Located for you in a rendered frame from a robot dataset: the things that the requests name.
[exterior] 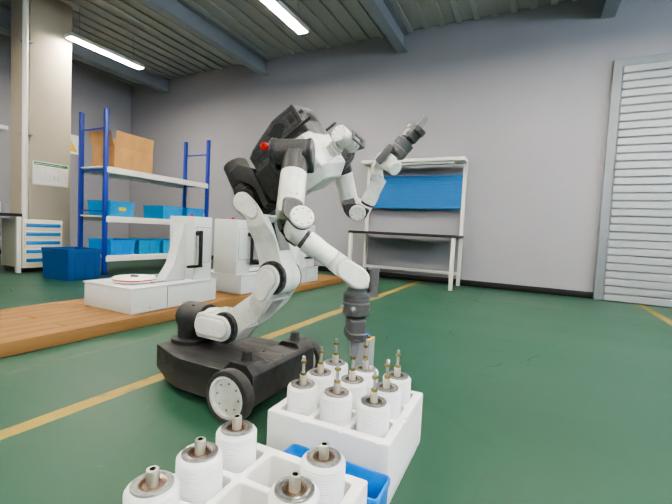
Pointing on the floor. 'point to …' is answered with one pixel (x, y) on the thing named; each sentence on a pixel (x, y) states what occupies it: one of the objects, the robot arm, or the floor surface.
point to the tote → (71, 263)
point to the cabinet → (42, 234)
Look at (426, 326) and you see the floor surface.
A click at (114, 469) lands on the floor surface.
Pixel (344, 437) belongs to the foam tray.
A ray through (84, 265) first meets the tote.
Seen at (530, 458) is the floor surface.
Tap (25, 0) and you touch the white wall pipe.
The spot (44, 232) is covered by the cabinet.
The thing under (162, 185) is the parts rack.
